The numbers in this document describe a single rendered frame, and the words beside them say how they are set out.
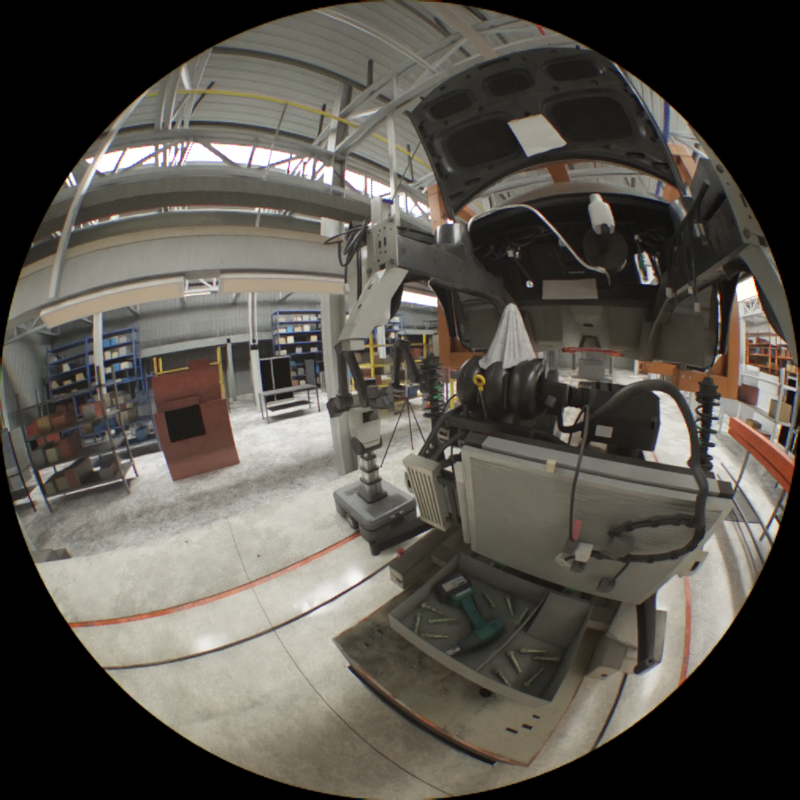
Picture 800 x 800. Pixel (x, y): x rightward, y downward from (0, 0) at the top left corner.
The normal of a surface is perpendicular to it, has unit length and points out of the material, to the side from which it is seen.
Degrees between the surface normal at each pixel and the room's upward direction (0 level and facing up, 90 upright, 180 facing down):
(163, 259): 90
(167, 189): 90
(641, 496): 106
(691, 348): 90
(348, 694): 0
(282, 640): 0
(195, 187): 90
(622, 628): 0
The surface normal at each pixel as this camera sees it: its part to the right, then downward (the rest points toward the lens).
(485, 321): -0.71, 0.18
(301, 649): -0.04, -0.98
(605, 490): -0.67, 0.44
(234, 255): 0.70, 0.12
